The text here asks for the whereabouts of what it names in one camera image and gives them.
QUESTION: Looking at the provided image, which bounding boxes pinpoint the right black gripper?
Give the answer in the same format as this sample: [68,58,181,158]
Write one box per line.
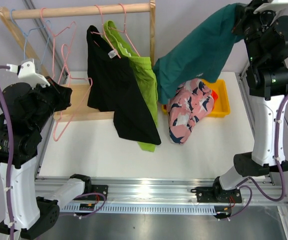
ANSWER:
[231,0,281,66]

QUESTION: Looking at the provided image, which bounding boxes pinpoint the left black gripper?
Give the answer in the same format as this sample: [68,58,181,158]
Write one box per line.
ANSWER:
[30,74,72,130]

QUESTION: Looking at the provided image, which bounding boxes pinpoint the pink hanger of teal shorts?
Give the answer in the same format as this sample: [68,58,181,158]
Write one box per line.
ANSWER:
[52,44,93,142]

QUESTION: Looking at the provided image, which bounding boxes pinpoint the black shorts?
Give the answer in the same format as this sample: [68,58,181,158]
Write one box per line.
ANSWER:
[86,25,161,145]

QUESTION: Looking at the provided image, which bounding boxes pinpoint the dark teal shorts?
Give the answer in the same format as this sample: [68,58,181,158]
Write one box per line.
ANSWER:
[153,3,243,104]

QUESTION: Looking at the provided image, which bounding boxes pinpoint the pink hanger of patterned shorts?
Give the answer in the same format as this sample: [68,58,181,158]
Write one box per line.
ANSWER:
[40,7,77,83]

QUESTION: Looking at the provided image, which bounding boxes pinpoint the pink patterned shorts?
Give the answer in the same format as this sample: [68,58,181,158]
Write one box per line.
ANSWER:
[166,78,215,145]

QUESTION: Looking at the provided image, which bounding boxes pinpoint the orange shorts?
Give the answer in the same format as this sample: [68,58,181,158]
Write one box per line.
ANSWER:
[211,90,219,103]

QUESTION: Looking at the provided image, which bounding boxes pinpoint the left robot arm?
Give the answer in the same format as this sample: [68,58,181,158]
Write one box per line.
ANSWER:
[0,78,92,240]

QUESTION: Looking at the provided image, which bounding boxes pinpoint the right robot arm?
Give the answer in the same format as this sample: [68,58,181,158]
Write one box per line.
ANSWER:
[212,0,288,202]

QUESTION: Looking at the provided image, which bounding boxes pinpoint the lime green shorts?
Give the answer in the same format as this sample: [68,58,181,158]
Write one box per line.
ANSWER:
[101,19,159,153]

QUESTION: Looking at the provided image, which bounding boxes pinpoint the pink hanger of green shorts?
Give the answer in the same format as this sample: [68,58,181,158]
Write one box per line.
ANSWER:
[109,3,140,56]

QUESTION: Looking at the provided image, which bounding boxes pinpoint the wooden clothes rack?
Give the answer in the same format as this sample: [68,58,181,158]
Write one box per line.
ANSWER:
[0,0,156,122]

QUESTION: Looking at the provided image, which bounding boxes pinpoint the yellow plastic tray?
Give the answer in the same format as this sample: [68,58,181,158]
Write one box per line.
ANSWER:
[162,79,230,117]

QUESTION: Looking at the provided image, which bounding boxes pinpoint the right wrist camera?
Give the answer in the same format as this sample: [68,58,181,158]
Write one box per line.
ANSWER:
[249,0,288,14]

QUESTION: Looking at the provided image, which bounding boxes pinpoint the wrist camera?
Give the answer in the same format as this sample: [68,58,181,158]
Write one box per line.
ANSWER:
[249,0,288,14]
[6,58,50,89]

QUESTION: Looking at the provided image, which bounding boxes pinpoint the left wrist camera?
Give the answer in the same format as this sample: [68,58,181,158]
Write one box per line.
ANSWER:
[6,58,50,89]

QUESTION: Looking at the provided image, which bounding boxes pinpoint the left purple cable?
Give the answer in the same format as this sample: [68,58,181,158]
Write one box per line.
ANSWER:
[0,65,107,240]

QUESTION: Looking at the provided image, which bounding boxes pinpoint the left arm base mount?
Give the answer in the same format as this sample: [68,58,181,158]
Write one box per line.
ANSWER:
[82,184,109,202]

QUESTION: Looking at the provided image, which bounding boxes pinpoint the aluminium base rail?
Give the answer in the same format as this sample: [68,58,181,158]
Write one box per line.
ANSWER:
[33,177,288,216]

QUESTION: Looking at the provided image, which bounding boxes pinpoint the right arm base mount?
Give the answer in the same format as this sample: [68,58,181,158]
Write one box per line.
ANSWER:
[190,186,243,204]

